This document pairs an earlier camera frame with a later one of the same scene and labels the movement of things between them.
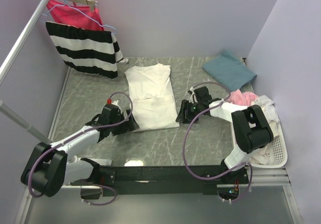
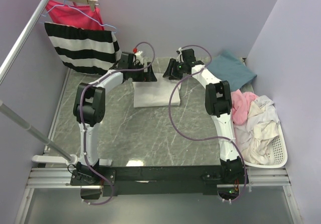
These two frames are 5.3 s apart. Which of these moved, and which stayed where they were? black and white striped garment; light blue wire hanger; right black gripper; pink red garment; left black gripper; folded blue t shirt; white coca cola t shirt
Moved: white coca cola t shirt; right black gripper; left black gripper
Stayed: pink red garment; black and white striped garment; light blue wire hanger; folded blue t shirt
